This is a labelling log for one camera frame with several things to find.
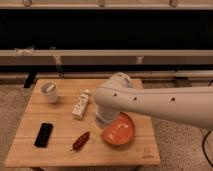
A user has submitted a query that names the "white bottle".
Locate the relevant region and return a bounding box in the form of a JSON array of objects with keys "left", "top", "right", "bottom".
[{"left": 72, "top": 89, "right": 90, "bottom": 120}]

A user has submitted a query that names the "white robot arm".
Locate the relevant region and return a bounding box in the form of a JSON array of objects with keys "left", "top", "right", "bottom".
[{"left": 93, "top": 72, "right": 213, "bottom": 130}]

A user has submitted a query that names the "black rectangular phone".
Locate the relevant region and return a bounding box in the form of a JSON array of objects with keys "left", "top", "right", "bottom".
[{"left": 34, "top": 123, "right": 53, "bottom": 147}]

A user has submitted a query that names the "orange bowl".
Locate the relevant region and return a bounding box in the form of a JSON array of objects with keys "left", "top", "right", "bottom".
[{"left": 101, "top": 112, "right": 135, "bottom": 145}]

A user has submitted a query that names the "wooden table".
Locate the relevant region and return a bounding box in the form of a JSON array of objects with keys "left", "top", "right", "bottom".
[{"left": 5, "top": 79, "right": 160, "bottom": 168}]

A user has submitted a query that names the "black cable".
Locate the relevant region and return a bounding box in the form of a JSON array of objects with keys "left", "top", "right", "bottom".
[{"left": 201, "top": 129, "right": 213, "bottom": 161}]

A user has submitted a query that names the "red chili pepper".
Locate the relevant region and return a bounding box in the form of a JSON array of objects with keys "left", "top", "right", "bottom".
[{"left": 72, "top": 132, "right": 90, "bottom": 151}]

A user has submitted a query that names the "white cup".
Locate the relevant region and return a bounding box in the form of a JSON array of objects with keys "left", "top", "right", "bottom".
[{"left": 40, "top": 82, "right": 58, "bottom": 104}]

